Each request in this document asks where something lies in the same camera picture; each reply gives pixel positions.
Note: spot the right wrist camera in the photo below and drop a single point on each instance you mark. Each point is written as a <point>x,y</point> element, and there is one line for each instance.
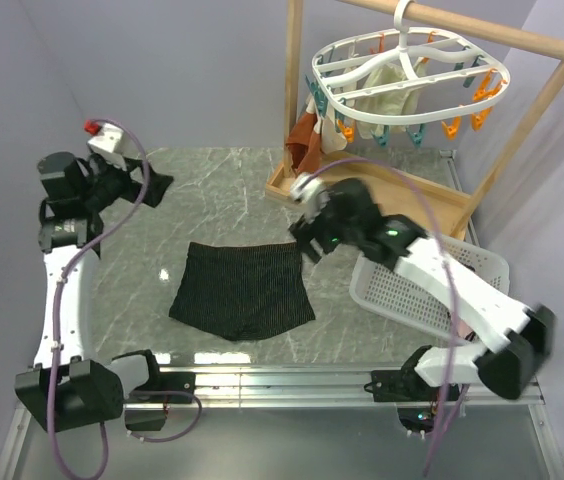
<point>311,193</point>

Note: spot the black striped underwear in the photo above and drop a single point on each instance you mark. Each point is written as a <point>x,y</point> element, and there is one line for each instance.
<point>242,293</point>

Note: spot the beige underwear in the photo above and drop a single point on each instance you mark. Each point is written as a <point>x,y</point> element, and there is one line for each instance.
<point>333,139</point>

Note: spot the teal clothes peg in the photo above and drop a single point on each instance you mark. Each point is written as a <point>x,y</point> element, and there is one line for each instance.
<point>381,135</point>

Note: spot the rust brown underwear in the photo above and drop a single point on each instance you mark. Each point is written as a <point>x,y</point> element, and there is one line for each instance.
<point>304,144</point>

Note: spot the orange clothes peg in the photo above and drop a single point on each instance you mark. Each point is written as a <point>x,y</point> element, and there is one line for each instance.
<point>348,131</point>

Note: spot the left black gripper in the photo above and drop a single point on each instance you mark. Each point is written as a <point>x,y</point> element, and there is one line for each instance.
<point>134,188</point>

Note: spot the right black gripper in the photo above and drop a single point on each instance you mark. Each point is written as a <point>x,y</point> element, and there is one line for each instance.
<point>311,231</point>

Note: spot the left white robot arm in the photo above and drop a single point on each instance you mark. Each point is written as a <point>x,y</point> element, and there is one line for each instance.
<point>69,239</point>

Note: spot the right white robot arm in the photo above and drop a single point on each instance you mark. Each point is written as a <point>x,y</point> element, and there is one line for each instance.
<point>513,340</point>

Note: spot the pink navy underwear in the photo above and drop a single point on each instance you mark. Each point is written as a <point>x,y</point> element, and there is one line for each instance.
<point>460,329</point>

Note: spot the aluminium mounting rail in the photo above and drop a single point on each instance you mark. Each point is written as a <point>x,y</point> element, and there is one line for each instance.
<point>282,385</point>

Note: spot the white clip hanger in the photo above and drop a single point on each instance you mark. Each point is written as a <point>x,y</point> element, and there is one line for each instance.
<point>429,57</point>

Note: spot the pale green underwear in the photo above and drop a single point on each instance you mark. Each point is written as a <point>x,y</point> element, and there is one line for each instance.
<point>394,103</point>

